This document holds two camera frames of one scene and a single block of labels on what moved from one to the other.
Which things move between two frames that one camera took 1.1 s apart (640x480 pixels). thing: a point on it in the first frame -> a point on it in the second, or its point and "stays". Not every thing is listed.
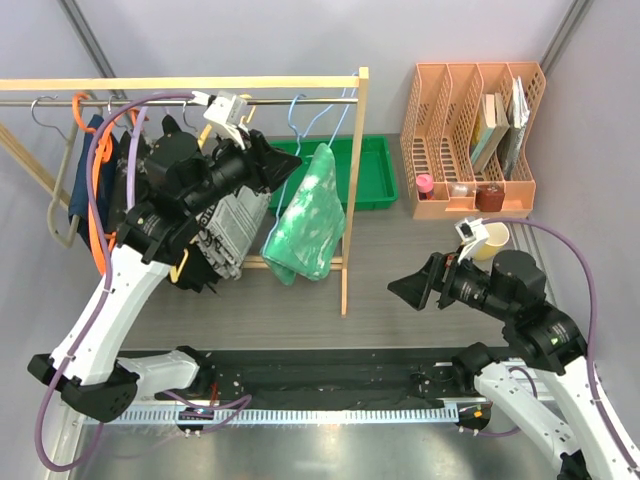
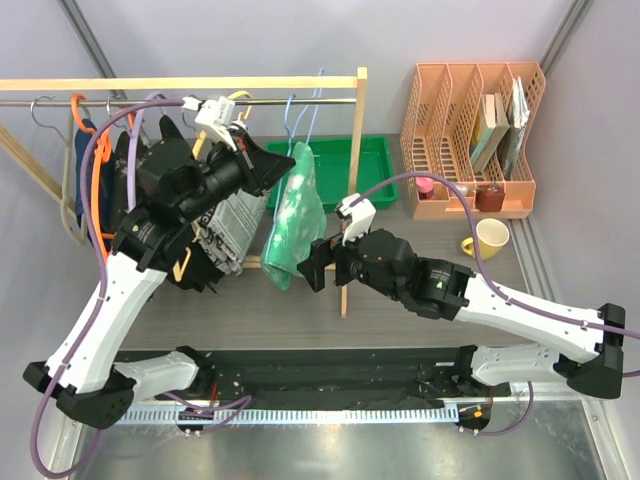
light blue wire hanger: [355, 77] -> [310, 112]
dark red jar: [489, 197] stays
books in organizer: [499, 129] stays
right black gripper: [439, 271] -> [322, 251]
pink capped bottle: [425, 185] stays
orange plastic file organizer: [465, 139] stays
